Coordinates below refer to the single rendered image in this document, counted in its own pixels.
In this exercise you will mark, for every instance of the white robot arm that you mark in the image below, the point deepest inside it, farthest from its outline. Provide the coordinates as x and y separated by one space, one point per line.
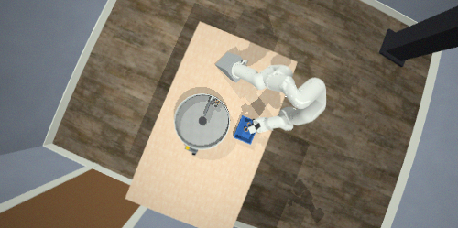
311 94

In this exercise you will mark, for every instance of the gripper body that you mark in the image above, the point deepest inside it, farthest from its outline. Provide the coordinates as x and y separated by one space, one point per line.
260 120

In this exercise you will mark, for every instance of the grey round turning table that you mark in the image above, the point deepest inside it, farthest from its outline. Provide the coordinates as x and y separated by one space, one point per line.
200 129

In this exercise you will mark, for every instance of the blue square tray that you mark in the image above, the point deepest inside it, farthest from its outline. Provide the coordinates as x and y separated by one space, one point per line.
241 134

